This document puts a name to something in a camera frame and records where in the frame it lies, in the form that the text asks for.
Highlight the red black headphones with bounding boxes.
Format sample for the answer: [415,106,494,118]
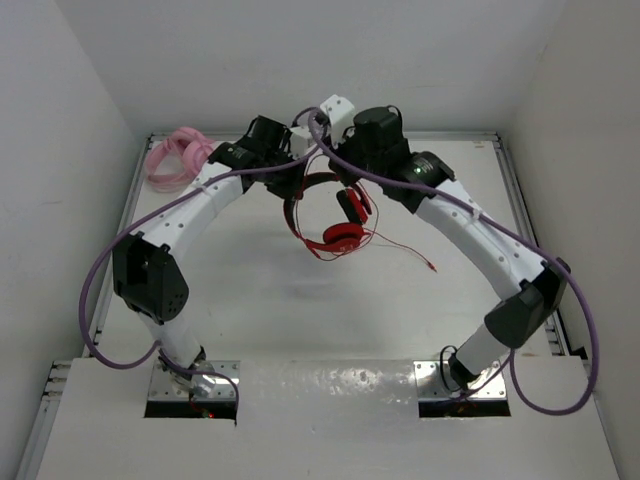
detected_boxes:
[283,172,377,261]

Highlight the metal base plate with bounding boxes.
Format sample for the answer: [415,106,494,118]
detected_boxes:
[147,359,240,402]
[413,359,510,401]

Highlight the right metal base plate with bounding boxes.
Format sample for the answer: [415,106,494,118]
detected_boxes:
[413,359,510,401]

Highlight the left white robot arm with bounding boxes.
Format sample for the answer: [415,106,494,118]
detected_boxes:
[112,116,312,369]

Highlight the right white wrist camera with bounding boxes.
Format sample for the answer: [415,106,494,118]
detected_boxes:
[320,95,356,143]

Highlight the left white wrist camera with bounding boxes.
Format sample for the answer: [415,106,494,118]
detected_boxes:
[289,126,314,159]

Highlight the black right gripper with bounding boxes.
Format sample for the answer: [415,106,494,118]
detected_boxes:
[322,121,383,187]

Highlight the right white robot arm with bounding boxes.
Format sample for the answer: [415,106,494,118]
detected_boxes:
[323,101,566,388]

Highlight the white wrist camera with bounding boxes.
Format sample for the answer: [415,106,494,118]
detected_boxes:
[289,126,314,159]
[320,95,356,143]

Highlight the red headphone cable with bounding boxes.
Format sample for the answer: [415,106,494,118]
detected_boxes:
[292,152,439,275]

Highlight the white front board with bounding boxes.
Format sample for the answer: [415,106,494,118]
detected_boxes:
[38,359,617,479]

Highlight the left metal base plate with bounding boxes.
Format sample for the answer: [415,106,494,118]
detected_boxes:
[147,359,240,402]

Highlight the aluminium table frame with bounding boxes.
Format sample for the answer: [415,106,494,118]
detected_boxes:
[17,130,589,480]

